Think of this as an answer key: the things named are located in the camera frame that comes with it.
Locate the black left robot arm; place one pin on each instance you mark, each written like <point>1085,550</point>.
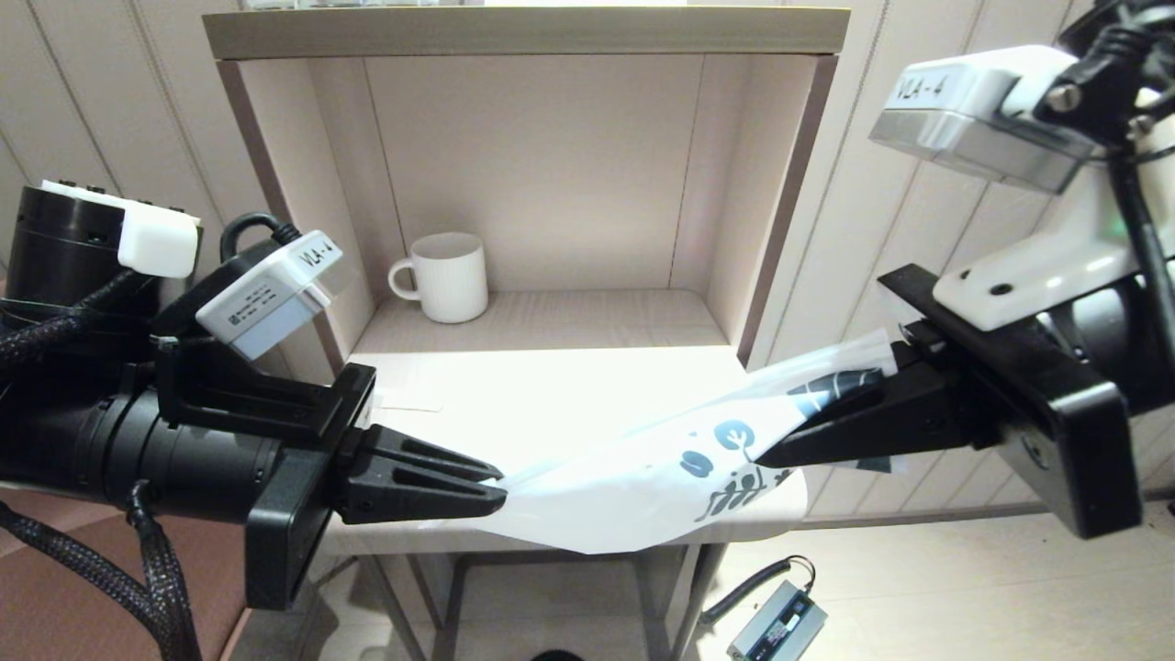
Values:
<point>138,450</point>

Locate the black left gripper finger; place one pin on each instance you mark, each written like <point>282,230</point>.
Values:
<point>413,454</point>
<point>413,500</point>

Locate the grey power adapter box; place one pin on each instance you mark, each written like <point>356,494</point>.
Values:
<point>776,629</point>

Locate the light wooden shelf desk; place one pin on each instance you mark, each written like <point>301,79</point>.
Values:
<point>551,184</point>

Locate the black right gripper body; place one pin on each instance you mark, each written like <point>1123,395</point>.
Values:
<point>1037,404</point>

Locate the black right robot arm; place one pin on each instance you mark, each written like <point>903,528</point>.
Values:
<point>1129,340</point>

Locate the white right camera mount bracket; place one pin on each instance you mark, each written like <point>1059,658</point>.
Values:
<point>1037,266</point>

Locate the white plastic comb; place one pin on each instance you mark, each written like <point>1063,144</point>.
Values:
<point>413,401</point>

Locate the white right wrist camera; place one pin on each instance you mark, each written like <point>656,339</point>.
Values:
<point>964,110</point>

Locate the brown upholstered chair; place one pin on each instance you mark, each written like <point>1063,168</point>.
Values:
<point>55,624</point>

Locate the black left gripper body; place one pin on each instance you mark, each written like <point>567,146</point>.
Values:
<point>294,514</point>

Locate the white ribbed mug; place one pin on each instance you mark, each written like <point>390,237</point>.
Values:
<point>454,283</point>

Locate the white floral zip pouch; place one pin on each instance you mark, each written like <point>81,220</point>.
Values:
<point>624,487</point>

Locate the black round floor object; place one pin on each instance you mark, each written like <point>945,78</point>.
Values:
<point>555,656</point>

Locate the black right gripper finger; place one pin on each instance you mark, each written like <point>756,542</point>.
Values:
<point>890,422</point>
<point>923,358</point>

